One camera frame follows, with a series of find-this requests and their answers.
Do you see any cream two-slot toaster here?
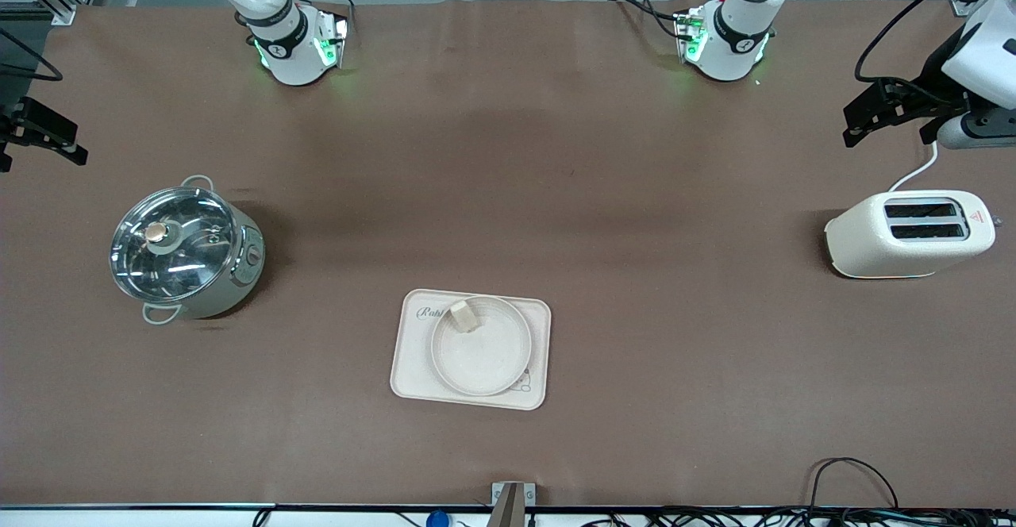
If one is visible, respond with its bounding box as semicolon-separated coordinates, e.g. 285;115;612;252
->
824;190;1003;279

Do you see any round beige plate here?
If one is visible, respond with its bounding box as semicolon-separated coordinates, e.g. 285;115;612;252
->
431;295;533;398

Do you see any beige rabbit print tray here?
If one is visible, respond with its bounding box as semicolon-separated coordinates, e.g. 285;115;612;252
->
390;288;552;411

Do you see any glass pot lid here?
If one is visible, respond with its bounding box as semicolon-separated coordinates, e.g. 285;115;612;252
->
110;187;239;304

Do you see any black looped cable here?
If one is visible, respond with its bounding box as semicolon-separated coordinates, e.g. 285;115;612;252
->
808;457;899;512

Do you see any arm base box green light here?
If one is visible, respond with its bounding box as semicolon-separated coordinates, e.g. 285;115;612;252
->
314;10;352;69
673;5;709;65

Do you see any grey metal camera bracket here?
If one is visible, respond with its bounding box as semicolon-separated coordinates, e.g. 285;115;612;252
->
491;482;537;527

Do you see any black cable tangle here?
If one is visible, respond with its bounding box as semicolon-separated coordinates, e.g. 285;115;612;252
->
579;506;1016;527

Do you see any white toaster power cable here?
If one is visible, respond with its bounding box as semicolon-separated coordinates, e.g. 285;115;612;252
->
887;140;940;193

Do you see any brown table cover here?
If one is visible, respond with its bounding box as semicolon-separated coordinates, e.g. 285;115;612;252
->
0;0;1016;509

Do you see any steel electric cooking pot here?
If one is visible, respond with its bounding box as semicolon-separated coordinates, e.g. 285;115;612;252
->
109;175;266;326

